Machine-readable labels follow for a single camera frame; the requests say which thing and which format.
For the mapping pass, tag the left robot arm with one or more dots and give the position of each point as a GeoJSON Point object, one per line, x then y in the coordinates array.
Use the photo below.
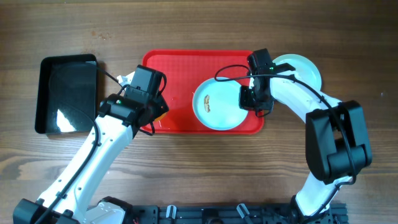
{"type": "Point", "coordinates": [120, 117]}

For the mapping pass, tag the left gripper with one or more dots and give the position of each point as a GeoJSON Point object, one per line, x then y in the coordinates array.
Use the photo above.
{"type": "Point", "coordinates": [160, 106]}

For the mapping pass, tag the red plastic tray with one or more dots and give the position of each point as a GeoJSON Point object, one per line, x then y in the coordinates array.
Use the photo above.
{"type": "Point", "coordinates": [185, 71]}

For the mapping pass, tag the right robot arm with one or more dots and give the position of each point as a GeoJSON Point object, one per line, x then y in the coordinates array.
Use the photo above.
{"type": "Point", "coordinates": [337, 144]}

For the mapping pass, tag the black rectangular water tray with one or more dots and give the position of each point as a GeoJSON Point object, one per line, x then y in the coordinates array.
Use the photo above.
{"type": "Point", "coordinates": [67, 94]}

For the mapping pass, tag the light blue plate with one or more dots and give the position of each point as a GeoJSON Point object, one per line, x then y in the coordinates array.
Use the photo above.
{"type": "Point", "coordinates": [216, 104]}
{"type": "Point", "coordinates": [304, 68]}

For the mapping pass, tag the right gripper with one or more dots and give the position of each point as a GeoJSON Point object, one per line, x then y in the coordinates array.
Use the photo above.
{"type": "Point", "coordinates": [245, 104]}

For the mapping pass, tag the orange sponge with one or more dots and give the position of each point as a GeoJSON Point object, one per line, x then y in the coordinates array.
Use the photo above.
{"type": "Point", "coordinates": [160, 117]}

